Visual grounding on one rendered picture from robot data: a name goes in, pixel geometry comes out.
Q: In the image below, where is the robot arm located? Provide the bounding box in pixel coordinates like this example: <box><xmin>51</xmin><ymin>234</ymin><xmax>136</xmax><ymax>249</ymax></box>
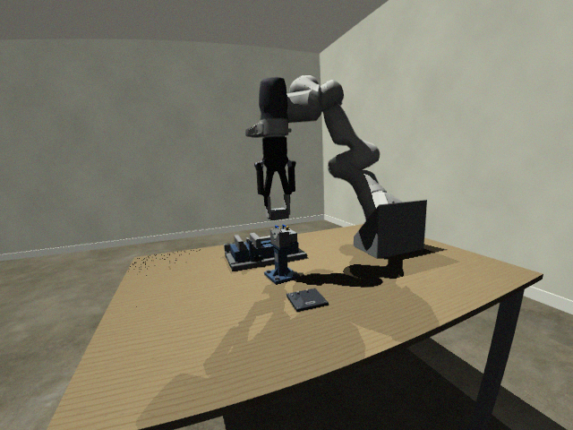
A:
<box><xmin>245</xmin><ymin>75</ymin><xmax>402</xmax><ymax>220</ymax></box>

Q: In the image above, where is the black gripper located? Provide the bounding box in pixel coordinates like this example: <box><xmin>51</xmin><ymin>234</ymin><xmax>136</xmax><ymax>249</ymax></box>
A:
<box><xmin>254</xmin><ymin>137</ymin><xmax>296</xmax><ymax>218</ymax></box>

